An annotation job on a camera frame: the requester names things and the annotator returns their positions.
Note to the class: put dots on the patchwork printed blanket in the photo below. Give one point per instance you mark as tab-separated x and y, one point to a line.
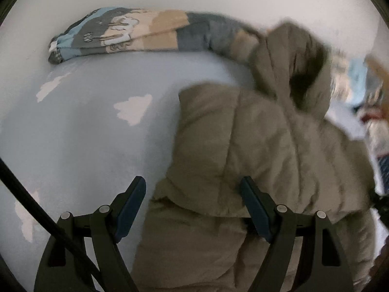
136	33

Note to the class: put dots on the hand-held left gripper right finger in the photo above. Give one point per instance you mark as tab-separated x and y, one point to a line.
255	206

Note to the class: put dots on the olive puffer jacket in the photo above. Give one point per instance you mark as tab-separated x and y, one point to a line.
243	133

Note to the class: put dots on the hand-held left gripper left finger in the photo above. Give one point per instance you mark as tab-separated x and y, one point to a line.
130	210

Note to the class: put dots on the navy star print pillow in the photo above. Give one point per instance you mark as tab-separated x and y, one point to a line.
383	170

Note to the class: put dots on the white red printed cloth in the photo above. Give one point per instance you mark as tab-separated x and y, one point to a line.
376	133

